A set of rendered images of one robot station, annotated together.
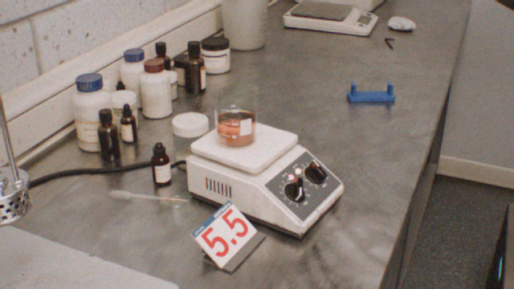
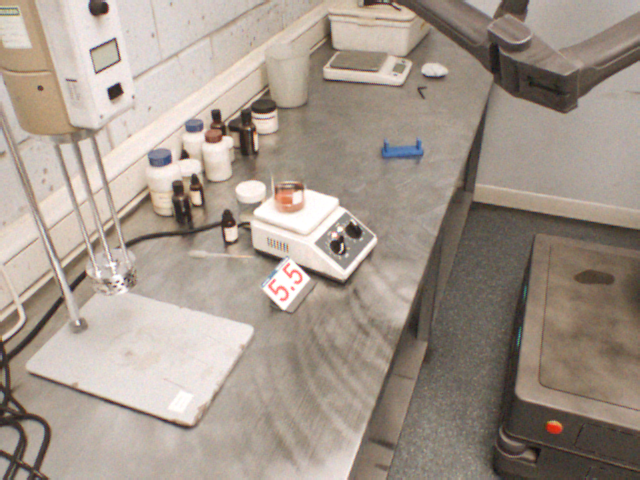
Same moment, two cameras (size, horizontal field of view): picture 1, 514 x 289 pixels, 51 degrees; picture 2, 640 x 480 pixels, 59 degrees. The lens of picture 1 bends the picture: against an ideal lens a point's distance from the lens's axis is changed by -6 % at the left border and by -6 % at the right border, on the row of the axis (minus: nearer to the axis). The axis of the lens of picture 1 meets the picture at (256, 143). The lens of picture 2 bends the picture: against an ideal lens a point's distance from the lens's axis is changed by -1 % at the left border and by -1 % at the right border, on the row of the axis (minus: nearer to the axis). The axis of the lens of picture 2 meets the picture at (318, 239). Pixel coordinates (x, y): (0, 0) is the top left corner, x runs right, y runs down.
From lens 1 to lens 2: 0.23 m
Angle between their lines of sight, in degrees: 8
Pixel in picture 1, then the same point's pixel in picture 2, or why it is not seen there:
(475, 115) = (509, 145)
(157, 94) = (218, 161)
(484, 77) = (519, 109)
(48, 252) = (145, 307)
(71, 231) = (161, 288)
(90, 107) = (163, 180)
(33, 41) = not seen: hidden behind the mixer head
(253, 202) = (305, 256)
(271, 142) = (318, 206)
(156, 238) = (231, 289)
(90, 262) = (181, 312)
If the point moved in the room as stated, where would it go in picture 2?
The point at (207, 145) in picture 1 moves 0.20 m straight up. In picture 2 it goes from (267, 212) to (258, 108)
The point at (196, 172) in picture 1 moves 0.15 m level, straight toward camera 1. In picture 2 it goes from (259, 233) to (267, 286)
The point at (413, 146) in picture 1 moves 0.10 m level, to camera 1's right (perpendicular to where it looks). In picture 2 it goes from (437, 198) to (482, 196)
